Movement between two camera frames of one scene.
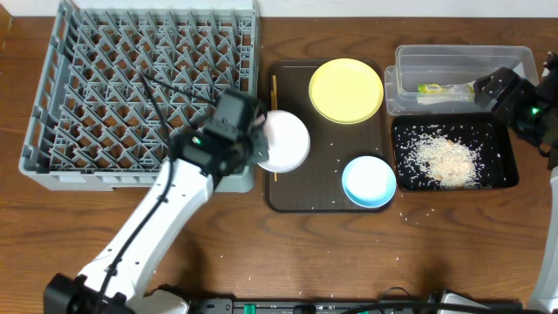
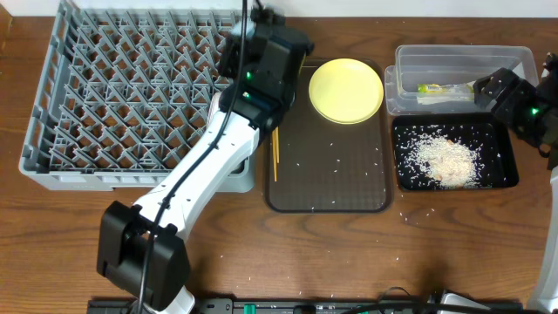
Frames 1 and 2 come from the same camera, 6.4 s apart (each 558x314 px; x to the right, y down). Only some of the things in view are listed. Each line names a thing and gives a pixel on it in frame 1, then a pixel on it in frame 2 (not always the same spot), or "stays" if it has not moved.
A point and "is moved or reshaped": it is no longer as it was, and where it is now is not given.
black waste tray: [452, 151] stays
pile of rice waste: [445, 161] stays
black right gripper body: [520, 106] stays
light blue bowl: [369, 181] → [235, 28]
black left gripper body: [258, 142] → [265, 17]
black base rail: [400, 305] stays
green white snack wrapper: [465, 89] stays
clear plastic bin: [438, 79] stays
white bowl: [288, 139] is moved or reshaped
